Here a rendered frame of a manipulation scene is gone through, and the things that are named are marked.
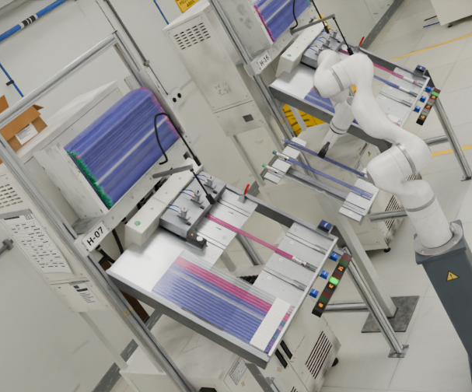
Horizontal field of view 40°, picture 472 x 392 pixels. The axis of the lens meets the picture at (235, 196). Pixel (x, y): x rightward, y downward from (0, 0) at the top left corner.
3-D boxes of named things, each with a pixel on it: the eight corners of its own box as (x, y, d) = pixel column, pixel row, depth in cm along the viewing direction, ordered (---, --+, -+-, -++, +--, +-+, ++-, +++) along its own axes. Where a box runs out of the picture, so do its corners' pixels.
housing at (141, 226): (201, 186, 297) (203, 164, 286) (140, 255, 265) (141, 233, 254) (185, 179, 298) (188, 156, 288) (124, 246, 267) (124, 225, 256)
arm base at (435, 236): (460, 218, 246) (442, 180, 240) (466, 246, 231) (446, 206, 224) (413, 233, 254) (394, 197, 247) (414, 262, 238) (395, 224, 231)
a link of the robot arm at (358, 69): (396, 187, 233) (435, 164, 232) (397, 180, 222) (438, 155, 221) (325, 77, 246) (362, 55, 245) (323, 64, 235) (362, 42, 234)
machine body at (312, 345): (347, 353, 324) (291, 260, 301) (290, 475, 279) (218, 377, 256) (250, 351, 367) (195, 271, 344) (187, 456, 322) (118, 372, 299)
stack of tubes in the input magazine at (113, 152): (181, 136, 280) (148, 83, 270) (111, 207, 247) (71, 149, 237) (162, 141, 288) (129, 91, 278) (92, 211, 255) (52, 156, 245)
